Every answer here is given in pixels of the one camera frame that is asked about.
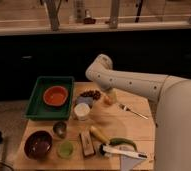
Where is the small metal cup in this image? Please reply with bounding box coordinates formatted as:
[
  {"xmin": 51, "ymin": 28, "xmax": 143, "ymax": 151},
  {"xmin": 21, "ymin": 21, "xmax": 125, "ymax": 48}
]
[{"xmin": 53, "ymin": 121, "xmax": 67, "ymax": 138}]

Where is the grey cloth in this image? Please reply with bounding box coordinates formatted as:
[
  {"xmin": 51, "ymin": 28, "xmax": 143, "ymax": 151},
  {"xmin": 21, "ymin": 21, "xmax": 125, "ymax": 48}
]
[{"xmin": 120, "ymin": 146, "xmax": 143, "ymax": 171}]

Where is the green chili pepper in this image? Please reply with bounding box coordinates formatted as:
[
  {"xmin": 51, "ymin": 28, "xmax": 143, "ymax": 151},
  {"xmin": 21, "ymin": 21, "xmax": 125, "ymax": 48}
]
[{"xmin": 109, "ymin": 138, "xmax": 137, "ymax": 151}]

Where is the green small lid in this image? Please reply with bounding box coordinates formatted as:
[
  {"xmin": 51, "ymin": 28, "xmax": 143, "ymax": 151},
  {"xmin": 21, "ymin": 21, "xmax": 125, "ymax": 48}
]
[{"xmin": 57, "ymin": 141, "xmax": 73, "ymax": 159}]

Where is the white paper cup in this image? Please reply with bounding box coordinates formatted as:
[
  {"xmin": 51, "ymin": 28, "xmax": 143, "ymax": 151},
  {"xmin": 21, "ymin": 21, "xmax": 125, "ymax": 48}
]
[{"xmin": 74, "ymin": 103, "xmax": 90, "ymax": 121}]

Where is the orange apple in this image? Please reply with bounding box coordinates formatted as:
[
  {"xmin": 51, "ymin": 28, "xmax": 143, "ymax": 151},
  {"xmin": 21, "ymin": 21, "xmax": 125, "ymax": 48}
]
[{"xmin": 103, "ymin": 95, "xmax": 112, "ymax": 106}]

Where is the orange bowl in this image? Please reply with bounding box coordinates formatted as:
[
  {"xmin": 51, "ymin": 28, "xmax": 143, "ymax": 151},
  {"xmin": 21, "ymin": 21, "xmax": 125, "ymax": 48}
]
[{"xmin": 43, "ymin": 86, "xmax": 68, "ymax": 107}]

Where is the wooden block brush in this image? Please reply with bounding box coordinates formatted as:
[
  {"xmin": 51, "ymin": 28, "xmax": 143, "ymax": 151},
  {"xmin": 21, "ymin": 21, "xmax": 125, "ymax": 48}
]
[{"xmin": 79, "ymin": 131, "xmax": 95, "ymax": 157}]

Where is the green plastic tray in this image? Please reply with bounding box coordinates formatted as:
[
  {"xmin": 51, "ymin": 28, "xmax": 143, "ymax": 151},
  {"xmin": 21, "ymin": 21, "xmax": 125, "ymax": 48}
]
[{"xmin": 25, "ymin": 76, "xmax": 74, "ymax": 121}]

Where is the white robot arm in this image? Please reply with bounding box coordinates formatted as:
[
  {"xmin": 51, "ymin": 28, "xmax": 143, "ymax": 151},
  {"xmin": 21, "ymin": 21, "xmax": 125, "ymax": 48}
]
[{"xmin": 86, "ymin": 54, "xmax": 191, "ymax": 171}]

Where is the white handled knife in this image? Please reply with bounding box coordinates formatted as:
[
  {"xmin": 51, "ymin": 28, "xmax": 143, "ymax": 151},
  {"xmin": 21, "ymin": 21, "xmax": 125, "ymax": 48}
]
[{"xmin": 99, "ymin": 144, "xmax": 147, "ymax": 159}]

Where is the dark red object on shelf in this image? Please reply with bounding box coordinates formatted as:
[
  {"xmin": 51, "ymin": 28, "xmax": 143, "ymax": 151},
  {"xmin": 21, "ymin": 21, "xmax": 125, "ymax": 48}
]
[{"xmin": 83, "ymin": 17, "xmax": 96, "ymax": 24}]

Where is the silver fork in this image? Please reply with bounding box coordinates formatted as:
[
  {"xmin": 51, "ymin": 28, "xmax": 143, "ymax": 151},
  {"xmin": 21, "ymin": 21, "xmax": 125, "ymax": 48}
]
[{"xmin": 119, "ymin": 103, "xmax": 148, "ymax": 119}]

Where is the dark grapes bunch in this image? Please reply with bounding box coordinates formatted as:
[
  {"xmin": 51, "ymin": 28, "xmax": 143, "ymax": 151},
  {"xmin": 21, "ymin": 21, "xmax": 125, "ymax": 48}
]
[{"xmin": 81, "ymin": 90, "xmax": 101, "ymax": 100}]

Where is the blue grey sponge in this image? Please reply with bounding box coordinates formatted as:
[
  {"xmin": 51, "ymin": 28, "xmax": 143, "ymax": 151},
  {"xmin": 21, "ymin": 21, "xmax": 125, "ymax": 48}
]
[{"xmin": 75, "ymin": 96, "xmax": 93, "ymax": 107}]

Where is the dark maroon bowl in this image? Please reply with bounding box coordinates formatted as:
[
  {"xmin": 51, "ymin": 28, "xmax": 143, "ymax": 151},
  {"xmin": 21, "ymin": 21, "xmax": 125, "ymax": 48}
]
[{"xmin": 24, "ymin": 130, "xmax": 52, "ymax": 160}]

